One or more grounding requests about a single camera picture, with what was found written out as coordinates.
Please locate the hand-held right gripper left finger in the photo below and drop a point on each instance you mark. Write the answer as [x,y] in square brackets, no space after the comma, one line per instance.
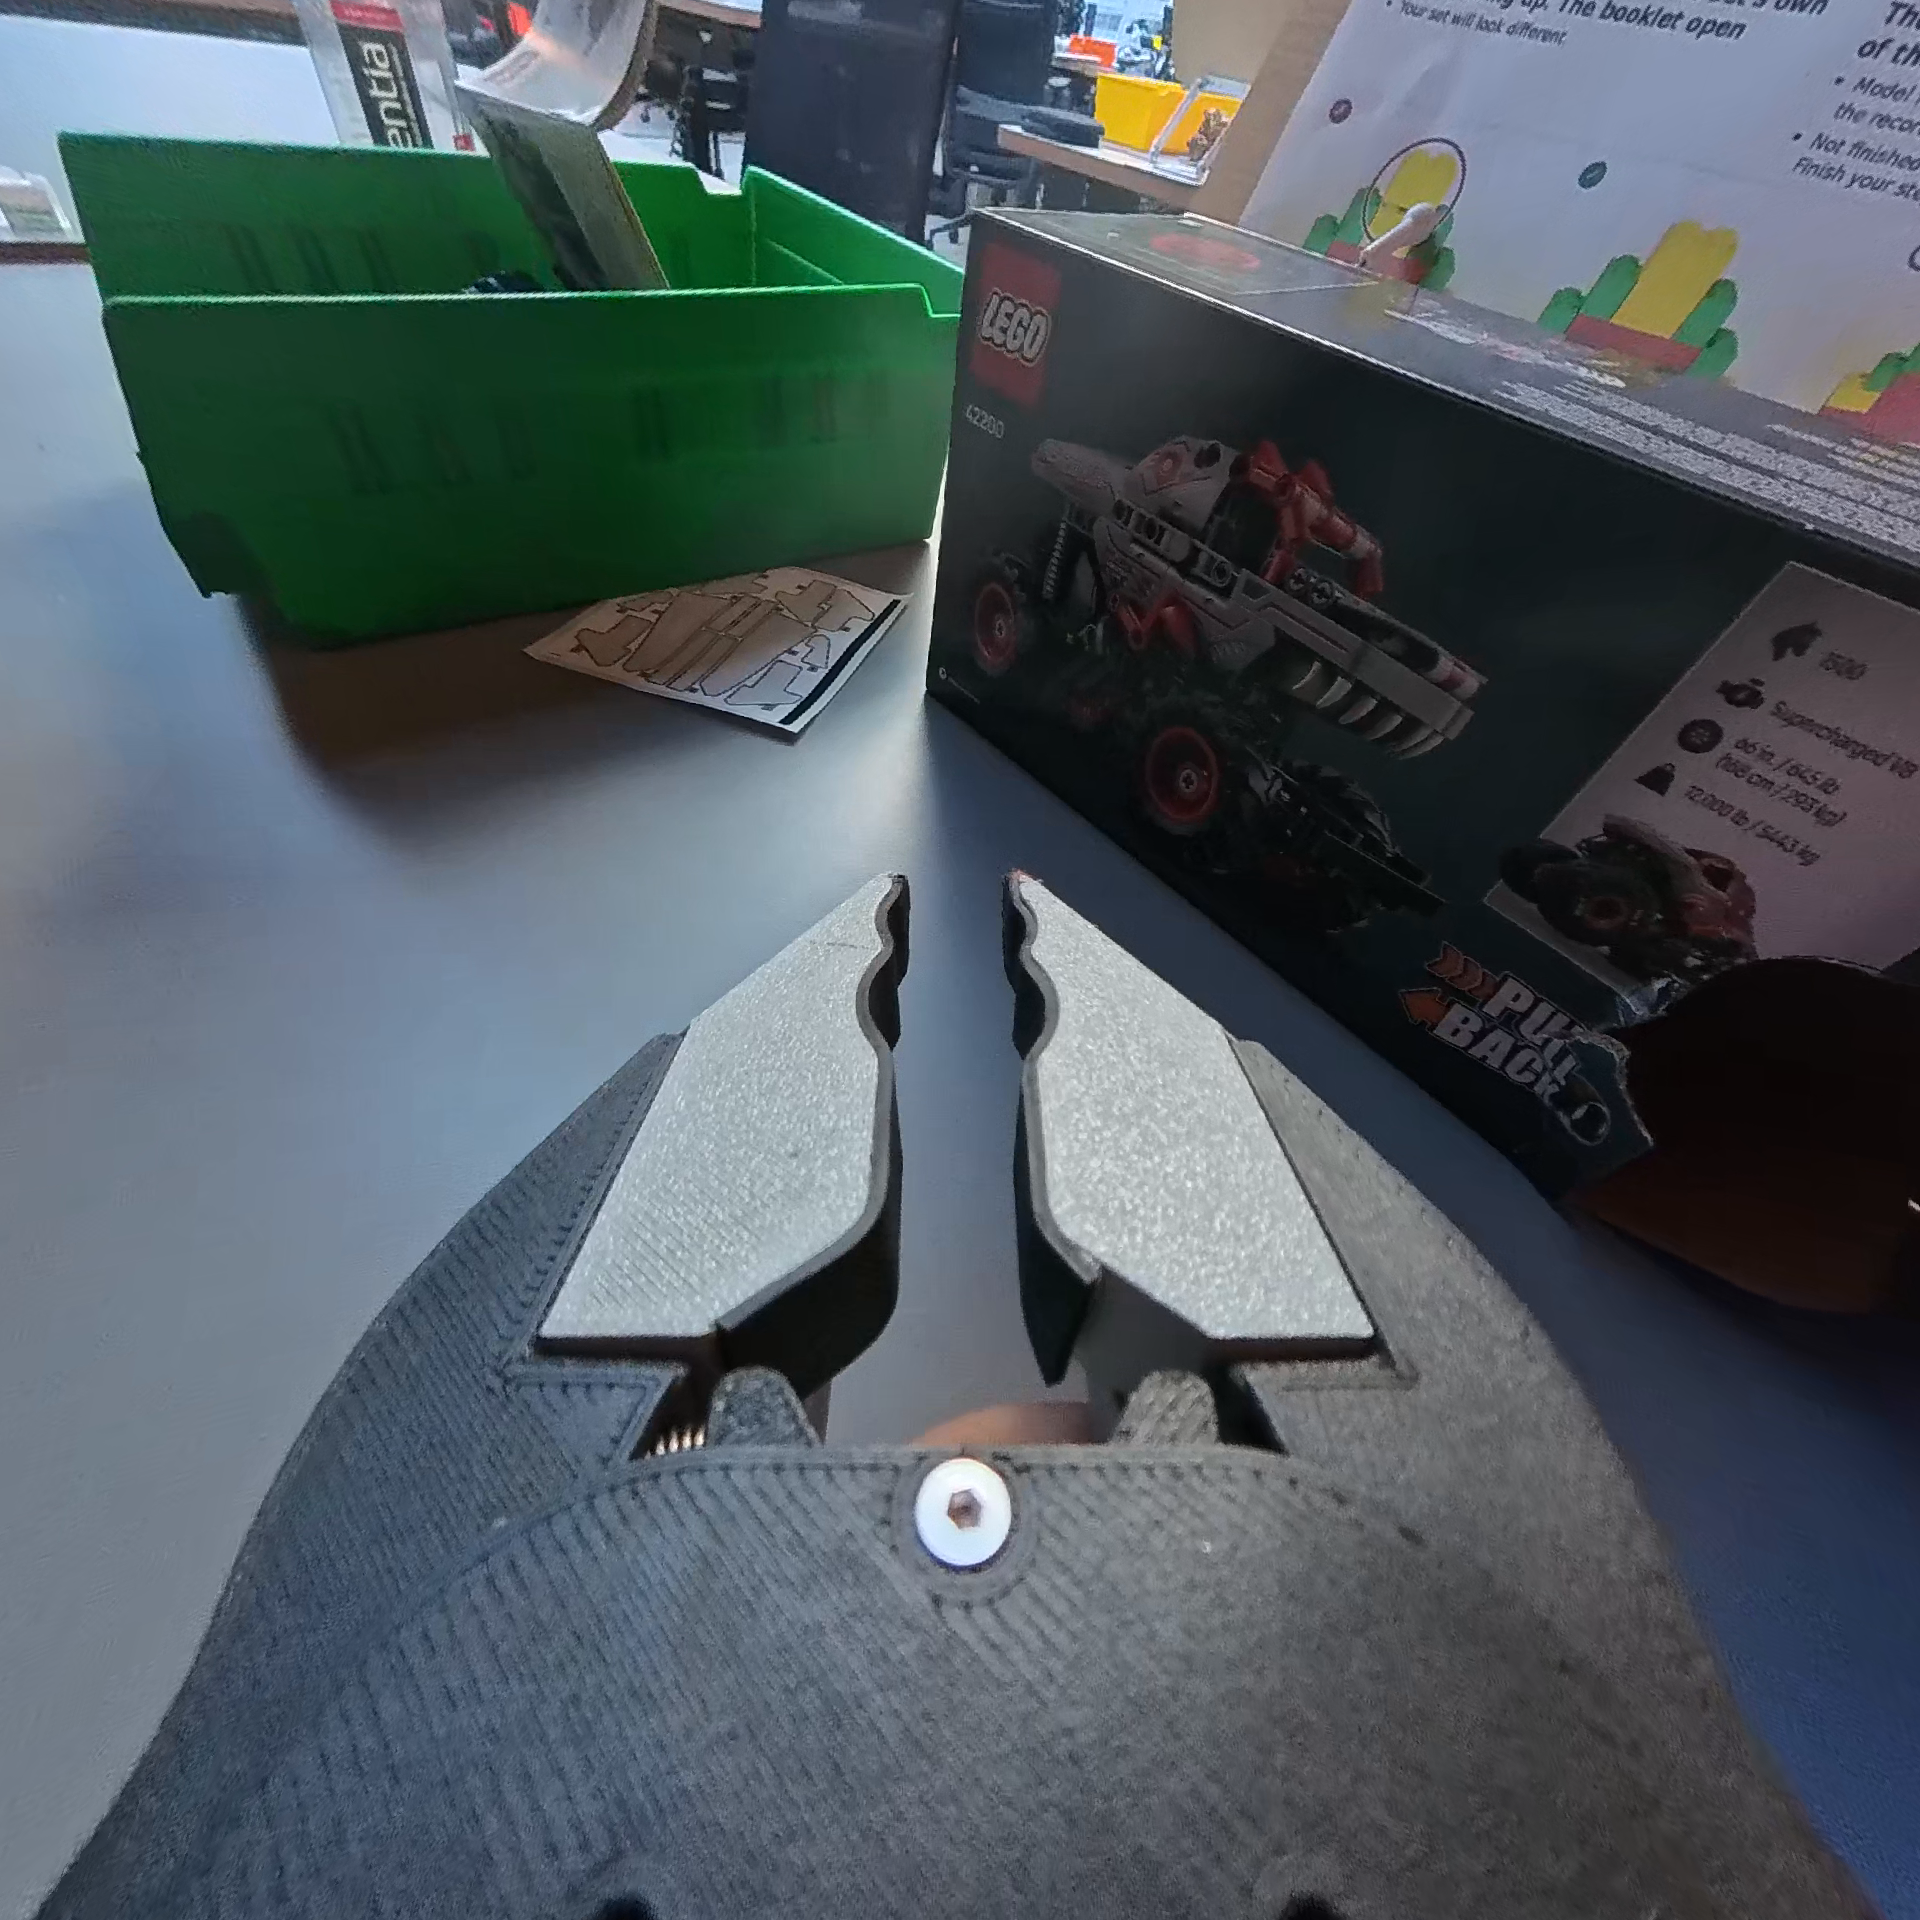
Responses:
[751,1140]

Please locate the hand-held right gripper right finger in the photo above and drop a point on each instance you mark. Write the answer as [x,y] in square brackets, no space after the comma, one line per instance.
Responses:
[1170,1155]

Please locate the large green plastic bin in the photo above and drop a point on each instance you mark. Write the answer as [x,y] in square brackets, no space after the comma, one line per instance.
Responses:
[510,420]

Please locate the lego instruction booklet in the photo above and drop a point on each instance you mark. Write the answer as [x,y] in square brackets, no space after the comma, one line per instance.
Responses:
[578,195]

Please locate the black lego set box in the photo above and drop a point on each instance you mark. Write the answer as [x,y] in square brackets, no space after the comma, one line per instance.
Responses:
[1501,630]

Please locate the sticker sheet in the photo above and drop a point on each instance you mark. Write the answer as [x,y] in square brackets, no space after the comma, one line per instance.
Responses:
[720,646]

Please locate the wooden background desk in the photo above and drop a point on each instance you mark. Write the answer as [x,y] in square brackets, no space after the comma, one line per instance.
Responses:
[1080,163]

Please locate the small black office chair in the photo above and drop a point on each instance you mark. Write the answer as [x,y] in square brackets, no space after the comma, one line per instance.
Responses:
[991,159]

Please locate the tall black office chair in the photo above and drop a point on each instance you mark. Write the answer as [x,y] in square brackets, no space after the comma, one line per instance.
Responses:
[848,105]

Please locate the yellow plastic bin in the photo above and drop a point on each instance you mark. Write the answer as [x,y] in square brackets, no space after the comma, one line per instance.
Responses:
[1148,108]

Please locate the cardboard poster stand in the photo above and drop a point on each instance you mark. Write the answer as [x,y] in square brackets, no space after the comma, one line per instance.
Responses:
[1244,105]

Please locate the white instruction poster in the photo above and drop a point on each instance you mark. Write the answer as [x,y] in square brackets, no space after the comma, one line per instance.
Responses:
[1622,164]

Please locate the curled cardboard strip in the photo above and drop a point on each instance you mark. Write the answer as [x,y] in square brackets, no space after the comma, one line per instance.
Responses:
[593,52]

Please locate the clear acrylic sign holder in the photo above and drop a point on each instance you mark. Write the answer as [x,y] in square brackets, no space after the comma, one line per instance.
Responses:
[383,75]

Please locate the small card holder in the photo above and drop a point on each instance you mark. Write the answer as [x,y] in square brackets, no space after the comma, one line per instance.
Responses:
[30,202]

